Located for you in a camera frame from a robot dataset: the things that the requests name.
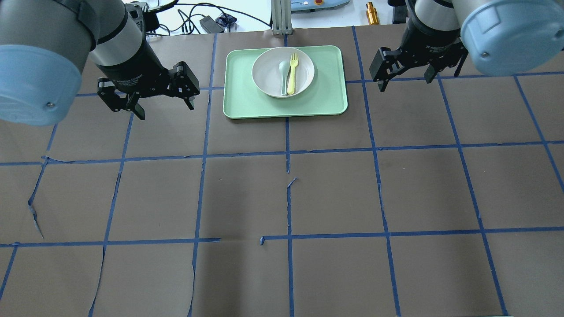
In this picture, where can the black power adapter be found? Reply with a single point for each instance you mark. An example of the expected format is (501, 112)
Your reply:
(210, 25)

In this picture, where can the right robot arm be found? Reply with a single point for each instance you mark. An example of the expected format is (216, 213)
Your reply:
(500, 37)

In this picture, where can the white round plate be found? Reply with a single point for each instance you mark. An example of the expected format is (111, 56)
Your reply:
(265, 73)

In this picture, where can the yellow plastic fork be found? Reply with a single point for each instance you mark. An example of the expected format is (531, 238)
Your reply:
(293, 64)

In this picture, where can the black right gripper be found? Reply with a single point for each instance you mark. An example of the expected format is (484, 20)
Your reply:
(426, 40)

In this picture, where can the gold cylindrical metal tool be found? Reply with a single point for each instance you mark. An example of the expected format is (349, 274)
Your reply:
(371, 14)

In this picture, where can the light green rectangular tray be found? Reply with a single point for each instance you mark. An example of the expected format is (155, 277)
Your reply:
(253, 84)

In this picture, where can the pale green plastic spoon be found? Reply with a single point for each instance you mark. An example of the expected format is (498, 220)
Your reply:
(284, 68)

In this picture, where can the aluminium frame post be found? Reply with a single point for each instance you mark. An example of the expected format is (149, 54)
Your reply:
(281, 17)

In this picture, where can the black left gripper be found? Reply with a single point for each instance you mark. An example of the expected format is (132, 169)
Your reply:
(130, 69)

